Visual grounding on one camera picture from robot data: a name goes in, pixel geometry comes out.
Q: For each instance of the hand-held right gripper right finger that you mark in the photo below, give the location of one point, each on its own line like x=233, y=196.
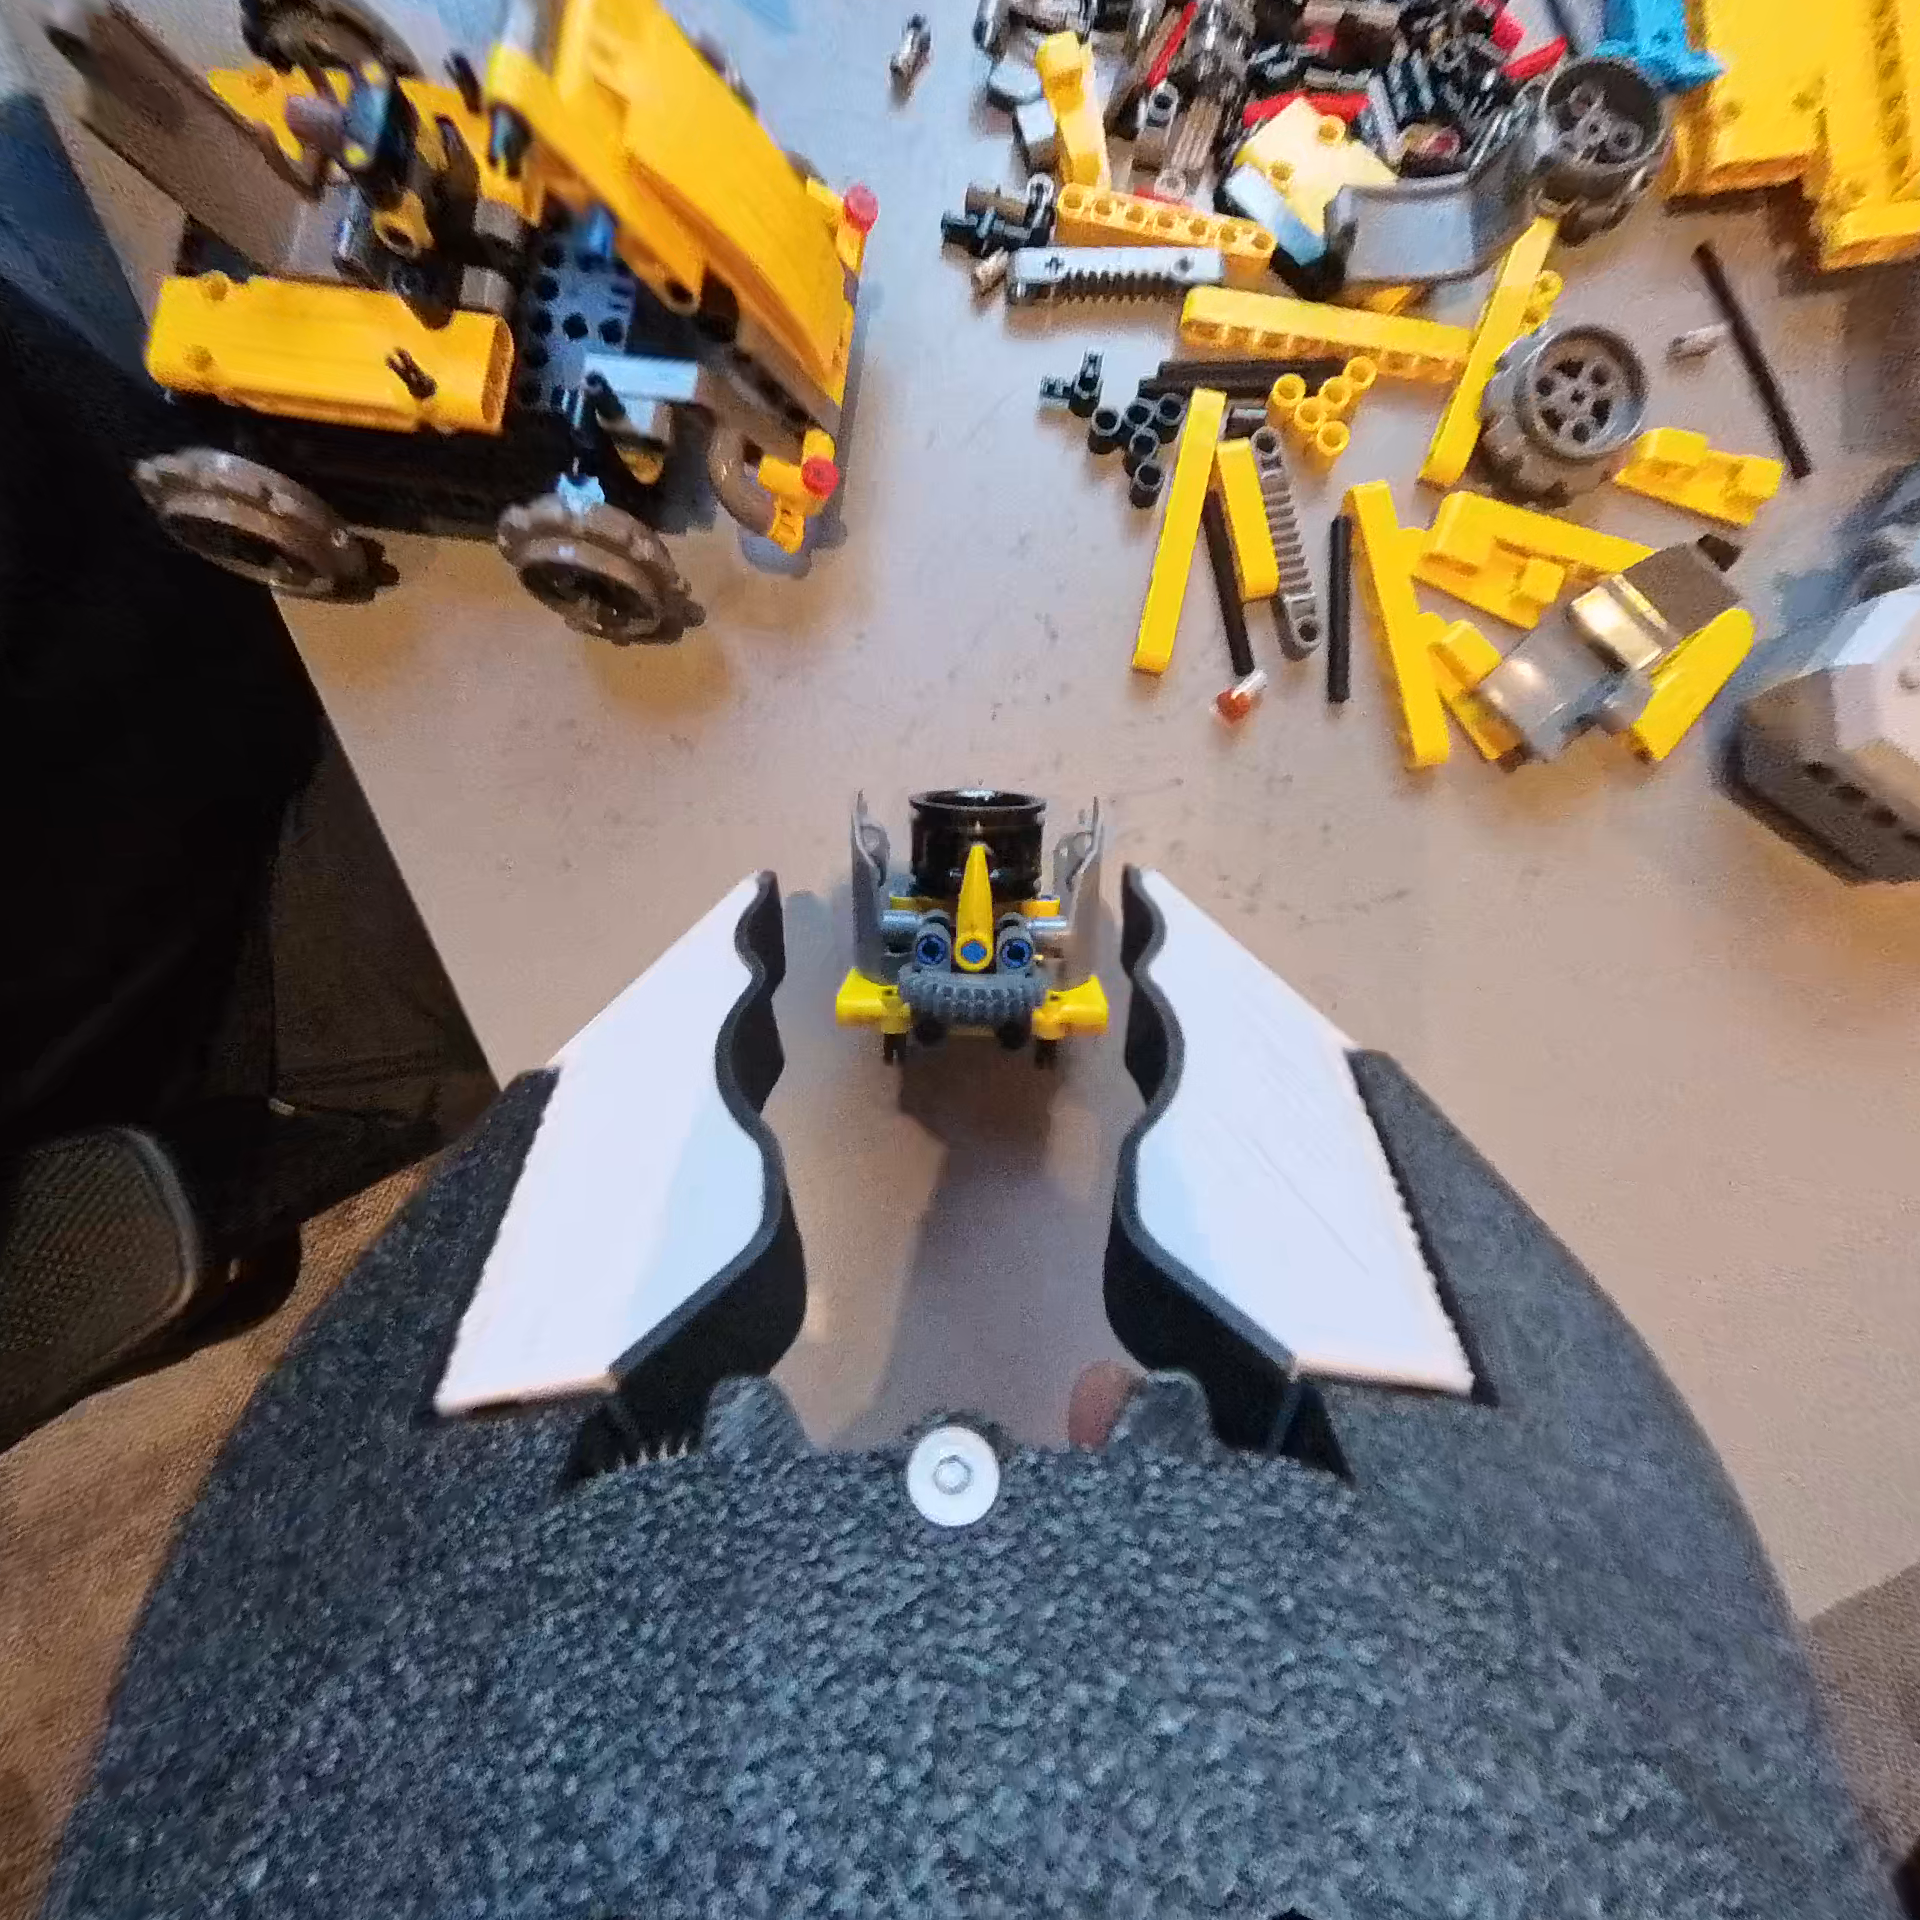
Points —
x=1275, y=1198

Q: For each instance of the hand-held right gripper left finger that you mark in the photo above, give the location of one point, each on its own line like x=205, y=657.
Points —
x=631, y=1198

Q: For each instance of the yellow grey engine subassembly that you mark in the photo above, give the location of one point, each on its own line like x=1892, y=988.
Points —
x=973, y=931

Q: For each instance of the grey desk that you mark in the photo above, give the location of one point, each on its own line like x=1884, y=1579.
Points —
x=1575, y=975

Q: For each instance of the person's grey trouser leg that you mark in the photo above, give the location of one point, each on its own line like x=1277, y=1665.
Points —
x=362, y=975

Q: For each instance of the grey peg with orange tip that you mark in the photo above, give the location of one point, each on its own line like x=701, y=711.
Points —
x=1238, y=698

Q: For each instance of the person's dark shoe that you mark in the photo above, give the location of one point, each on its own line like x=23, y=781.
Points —
x=90, y=1246

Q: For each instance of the grey battery hub block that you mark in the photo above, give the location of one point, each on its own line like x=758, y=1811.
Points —
x=1831, y=707

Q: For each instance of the pile of yellow brick beams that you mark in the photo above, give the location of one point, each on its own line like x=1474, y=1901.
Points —
x=1351, y=452

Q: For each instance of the yellow black brick vehicle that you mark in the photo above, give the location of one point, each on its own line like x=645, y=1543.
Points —
x=600, y=225

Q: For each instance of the blue curved brick panel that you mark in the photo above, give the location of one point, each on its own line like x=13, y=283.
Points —
x=1651, y=36

